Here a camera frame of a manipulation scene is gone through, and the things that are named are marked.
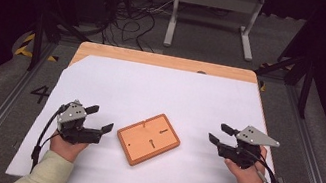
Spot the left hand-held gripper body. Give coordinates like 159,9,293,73
52,97,109,150

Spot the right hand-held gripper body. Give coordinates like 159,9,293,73
213,120,283,175

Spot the wooden picture frame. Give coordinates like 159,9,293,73
111,105,186,175

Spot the person's left hand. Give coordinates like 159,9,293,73
47,129,91,166

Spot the person's right hand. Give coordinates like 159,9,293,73
220,140,272,183

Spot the small grey clip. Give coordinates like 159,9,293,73
273,174,287,183

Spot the white table sheet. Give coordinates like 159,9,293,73
4,42,305,183

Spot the black metal stand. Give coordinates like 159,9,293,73
247,47,319,121
23,0,98,81

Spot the yellow black hazard tape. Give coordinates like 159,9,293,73
13,29,63,64

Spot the grey metal stand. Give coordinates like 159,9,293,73
162,0,267,63

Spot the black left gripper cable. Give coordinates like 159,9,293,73
28,100,69,178

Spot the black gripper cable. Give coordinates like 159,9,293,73
245,149,286,183
28,100,69,178

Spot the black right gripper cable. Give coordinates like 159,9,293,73
245,149,286,183

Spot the tangle of black floor cables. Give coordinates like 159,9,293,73
96,0,176,56

